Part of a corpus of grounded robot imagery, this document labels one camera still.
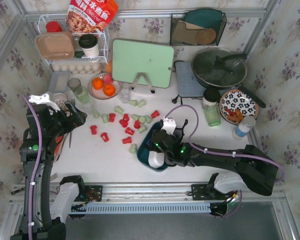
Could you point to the fruit plate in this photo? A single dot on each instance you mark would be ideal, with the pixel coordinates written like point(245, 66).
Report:
point(98, 94)

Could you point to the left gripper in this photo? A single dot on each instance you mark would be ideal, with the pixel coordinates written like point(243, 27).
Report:
point(73, 114)

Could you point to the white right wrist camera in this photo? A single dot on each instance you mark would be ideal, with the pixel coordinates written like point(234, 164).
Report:
point(169, 125)

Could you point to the green capsule upper middle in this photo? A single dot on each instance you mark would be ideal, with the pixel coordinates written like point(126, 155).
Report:
point(118, 110)

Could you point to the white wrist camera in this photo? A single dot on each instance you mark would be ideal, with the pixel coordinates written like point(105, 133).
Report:
point(43, 99)
point(169, 125)

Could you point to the red capsule number two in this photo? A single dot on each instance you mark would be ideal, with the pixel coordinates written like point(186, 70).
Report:
point(104, 137)

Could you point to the green capsule centre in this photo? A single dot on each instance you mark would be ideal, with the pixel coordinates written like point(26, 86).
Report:
point(135, 117)

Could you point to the green capsule cluster right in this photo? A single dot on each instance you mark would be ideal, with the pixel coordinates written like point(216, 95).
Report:
point(148, 119)

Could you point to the green capsule top left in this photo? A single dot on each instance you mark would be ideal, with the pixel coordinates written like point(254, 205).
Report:
point(133, 102)

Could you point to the peach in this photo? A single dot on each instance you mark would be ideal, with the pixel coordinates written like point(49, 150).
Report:
point(107, 78)

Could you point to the green capsule lower right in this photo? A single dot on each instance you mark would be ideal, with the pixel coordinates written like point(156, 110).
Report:
point(142, 129)

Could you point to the clear glass near rack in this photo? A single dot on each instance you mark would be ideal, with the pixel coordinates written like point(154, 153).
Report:
point(88, 104)

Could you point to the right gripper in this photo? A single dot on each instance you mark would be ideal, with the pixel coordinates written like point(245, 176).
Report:
point(173, 135)

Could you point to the egg tray with eggs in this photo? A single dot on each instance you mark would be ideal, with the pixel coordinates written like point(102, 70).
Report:
point(78, 68)

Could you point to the clear lidded container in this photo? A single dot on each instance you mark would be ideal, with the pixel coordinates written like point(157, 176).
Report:
point(59, 82)

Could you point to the green capsule leftmost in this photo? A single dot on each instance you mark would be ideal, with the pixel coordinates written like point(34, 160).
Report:
point(95, 113)

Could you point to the clear glass tumbler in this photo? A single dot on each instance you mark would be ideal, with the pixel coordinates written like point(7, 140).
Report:
point(124, 94)

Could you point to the green capsule cluster lid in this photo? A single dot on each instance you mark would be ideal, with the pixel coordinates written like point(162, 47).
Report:
point(142, 119)

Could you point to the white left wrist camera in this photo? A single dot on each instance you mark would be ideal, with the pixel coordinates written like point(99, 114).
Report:
point(43, 99)

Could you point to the green capsule top right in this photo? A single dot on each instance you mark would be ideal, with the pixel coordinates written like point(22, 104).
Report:
point(141, 103)

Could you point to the grey glass cup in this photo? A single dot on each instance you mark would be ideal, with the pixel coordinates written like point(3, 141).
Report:
point(75, 85)

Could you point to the orange left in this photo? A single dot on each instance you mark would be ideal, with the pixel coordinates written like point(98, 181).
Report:
point(97, 83)

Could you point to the orange right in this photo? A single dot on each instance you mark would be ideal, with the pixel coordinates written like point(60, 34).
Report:
point(109, 90)

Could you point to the teal plastic storage basket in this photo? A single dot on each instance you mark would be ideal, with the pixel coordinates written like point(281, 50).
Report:
point(143, 150)

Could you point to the green capsule bottom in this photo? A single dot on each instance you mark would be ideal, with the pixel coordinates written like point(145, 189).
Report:
point(133, 148)

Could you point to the green glass tumbler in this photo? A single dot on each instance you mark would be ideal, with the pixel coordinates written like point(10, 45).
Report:
point(212, 115)

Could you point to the red capsule bottom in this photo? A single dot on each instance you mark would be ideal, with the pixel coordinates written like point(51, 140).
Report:
point(127, 140)

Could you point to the green ribbed glass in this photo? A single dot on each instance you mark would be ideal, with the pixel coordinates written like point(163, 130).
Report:
point(82, 94)

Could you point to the black power plug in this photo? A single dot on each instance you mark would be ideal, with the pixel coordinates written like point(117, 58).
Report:
point(175, 100)

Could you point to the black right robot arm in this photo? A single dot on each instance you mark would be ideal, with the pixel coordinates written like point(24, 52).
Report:
point(257, 171)

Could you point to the white strainer basket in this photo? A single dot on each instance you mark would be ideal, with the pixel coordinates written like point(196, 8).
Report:
point(60, 99)

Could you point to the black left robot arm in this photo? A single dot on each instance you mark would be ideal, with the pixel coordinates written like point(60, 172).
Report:
point(42, 219)

